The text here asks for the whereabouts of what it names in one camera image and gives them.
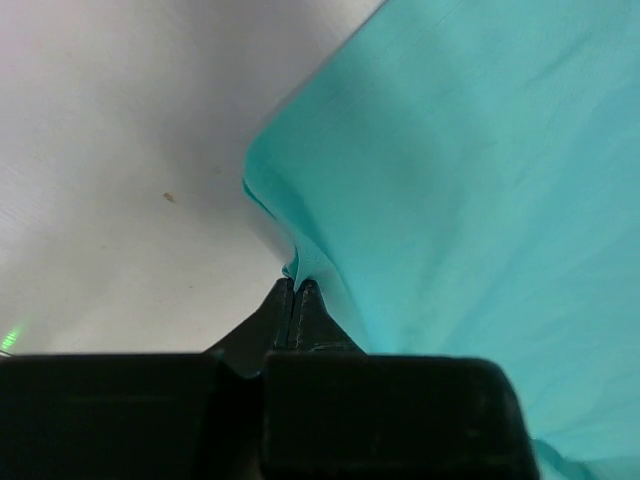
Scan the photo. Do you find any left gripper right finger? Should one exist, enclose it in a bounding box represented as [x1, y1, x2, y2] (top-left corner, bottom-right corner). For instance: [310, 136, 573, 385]
[261, 281, 540, 479]

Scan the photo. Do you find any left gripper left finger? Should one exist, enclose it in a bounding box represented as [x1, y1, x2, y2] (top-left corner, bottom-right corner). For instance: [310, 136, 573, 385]
[1, 279, 294, 479]

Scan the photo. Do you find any teal green t shirt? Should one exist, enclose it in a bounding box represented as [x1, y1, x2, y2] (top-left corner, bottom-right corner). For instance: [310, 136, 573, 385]
[244, 1, 639, 479]

